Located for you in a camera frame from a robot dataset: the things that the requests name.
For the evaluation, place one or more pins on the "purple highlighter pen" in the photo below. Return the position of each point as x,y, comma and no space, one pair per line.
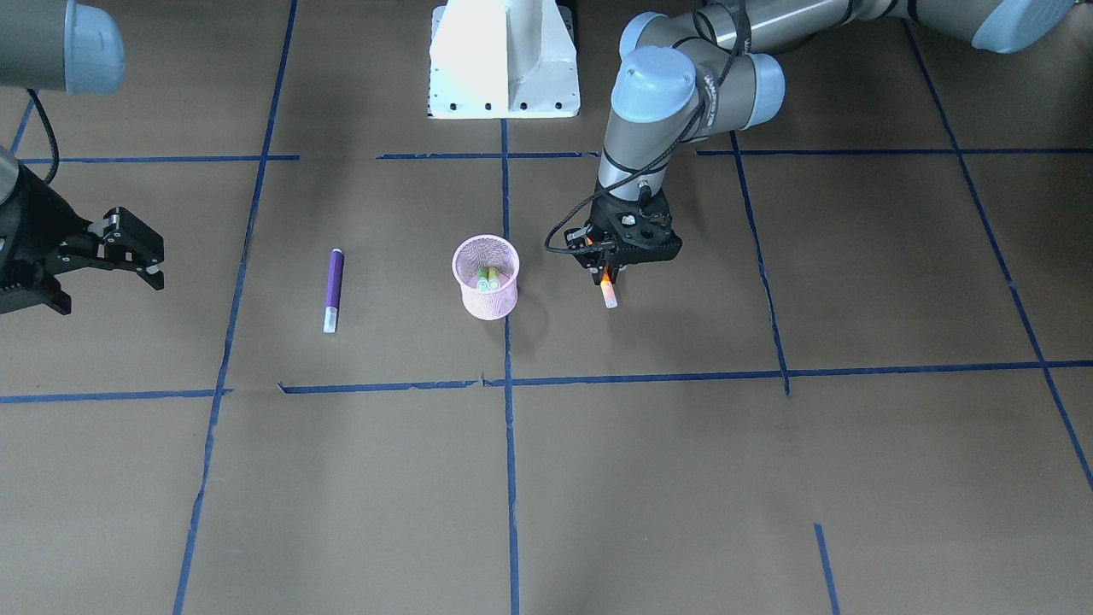
333,288

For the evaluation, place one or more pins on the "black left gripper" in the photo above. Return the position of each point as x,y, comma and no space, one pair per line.
600,259

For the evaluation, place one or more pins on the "orange highlighter pen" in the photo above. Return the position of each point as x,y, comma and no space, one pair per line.
607,289

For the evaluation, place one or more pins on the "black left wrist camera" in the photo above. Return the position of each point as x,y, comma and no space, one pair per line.
645,223

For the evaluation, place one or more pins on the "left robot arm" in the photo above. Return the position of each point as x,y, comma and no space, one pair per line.
684,79

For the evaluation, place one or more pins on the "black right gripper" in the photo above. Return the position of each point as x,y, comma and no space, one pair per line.
32,224

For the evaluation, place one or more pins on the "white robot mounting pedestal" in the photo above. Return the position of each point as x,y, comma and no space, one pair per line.
503,59

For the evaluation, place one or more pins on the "pink mesh pen holder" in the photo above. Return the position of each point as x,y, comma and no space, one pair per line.
487,251

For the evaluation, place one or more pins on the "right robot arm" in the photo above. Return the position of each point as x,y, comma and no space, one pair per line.
62,46

